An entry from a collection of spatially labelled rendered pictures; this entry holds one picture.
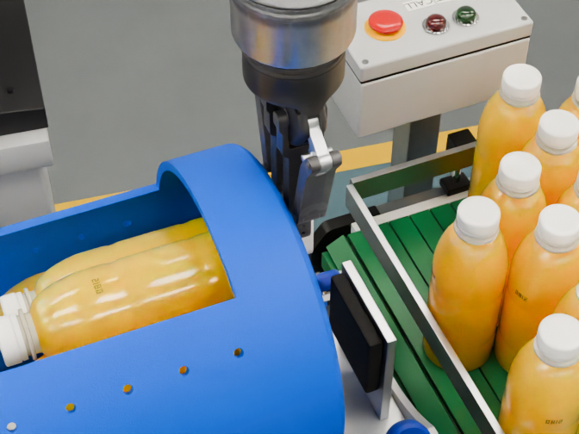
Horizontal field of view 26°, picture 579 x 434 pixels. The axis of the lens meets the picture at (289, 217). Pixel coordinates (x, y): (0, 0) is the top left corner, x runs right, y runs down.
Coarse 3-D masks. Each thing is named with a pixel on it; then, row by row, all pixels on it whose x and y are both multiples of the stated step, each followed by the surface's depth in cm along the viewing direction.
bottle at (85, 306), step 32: (128, 256) 99; (160, 256) 98; (192, 256) 98; (64, 288) 96; (96, 288) 96; (128, 288) 96; (160, 288) 97; (192, 288) 97; (224, 288) 98; (32, 320) 96; (64, 320) 95; (96, 320) 95; (128, 320) 96; (160, 320) 97; (32, 352) 96
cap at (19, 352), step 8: (0, 320) 96; (8, 320) 96; (16, 320) 96; (0, 328) 95; (8, 328) 95; (16, 328) 96; (0, 336) 95; (8, 336) 95; (16, 336) 95; (0, 344) 95; (8, 344) 95; (16, 344) 95; (24, 344) 96; (8, 352) 95; (16, 352) 95; (24, 352) 96; (8, 360) 96; (16, 360) 96; (24, 360) 97
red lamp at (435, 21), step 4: (428, 16) 131; (432, 16) 131; (436, 16) 131; (440, 16) 131; (444, 16) 131; (428, 20) 130; (432, 20) 130; (436, 20) 130; (440, 20) 130; (444, 20) 130; (428, 24) 130; (432, 24) 130; (436, 24) 130; (440, 24) 130; (444, 24) 130; (432, 28) 130; (436, 28) 130; (440, 28) 130
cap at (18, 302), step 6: (6, 294) 104; (12, 294) 103; (18, 294) 103; (0, 300) 103; (6, 300) 103; (12, 300) 103; (18, 300) 103; (6, 306) 102; (12, 306) 102; (18, 306) 102; (24, 306) 103; (6, 312) 102; (12, 312) 102; (24, 312) 102
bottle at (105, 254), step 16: (176, 224) 108; (192, 224) 107; (128, 240) 106; (144, 240) 105; (160, 240) 105; (176, 240) 105; (80, 256) 104; (96, 256) 104; (112, 256) 104; (48, 272) 104; (64, 272) 103
